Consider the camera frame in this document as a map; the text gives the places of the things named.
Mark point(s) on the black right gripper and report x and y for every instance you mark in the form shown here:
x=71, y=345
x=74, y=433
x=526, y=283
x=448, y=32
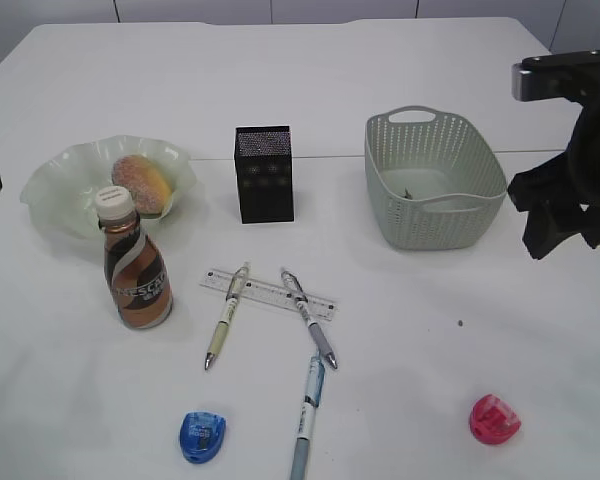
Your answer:
x=561, y=197

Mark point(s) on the orange bread loaf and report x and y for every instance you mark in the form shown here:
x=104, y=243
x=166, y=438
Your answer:
x=148, y=187

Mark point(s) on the Nescafe coffee bottle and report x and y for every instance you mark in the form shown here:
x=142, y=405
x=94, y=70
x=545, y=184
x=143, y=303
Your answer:
x=134, y=269

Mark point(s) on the pink pencil sharpener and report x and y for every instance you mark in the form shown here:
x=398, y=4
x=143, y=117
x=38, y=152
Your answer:
x=492, y=421

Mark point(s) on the blue pencil sharpener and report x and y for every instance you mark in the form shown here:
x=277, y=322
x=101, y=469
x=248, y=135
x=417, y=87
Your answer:
x=201, y=432

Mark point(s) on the pale green glass wavy plate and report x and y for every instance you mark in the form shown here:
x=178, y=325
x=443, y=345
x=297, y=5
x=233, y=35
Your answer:
x=60, y=194

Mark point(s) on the pale green plastic basket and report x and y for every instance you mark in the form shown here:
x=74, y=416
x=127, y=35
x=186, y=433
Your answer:
x=456, y=179

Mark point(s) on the grey grip pen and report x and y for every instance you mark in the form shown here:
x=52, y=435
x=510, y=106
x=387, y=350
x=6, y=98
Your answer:
x=301, y=301

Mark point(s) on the light blue pen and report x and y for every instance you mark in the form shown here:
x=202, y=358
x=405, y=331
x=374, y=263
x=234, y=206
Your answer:
x=310, y=405

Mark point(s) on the beige grip pen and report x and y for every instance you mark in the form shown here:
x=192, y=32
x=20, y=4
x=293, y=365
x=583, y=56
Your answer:
x=232, y=298

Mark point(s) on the black mesh pen holder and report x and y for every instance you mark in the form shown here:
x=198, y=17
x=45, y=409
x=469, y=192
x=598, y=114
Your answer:
x=263, y=164

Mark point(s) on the clear plastic ruler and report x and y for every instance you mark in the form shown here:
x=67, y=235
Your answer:
x=270, y=294

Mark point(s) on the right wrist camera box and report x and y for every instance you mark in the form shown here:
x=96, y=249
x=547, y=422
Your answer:
x=574, y=76

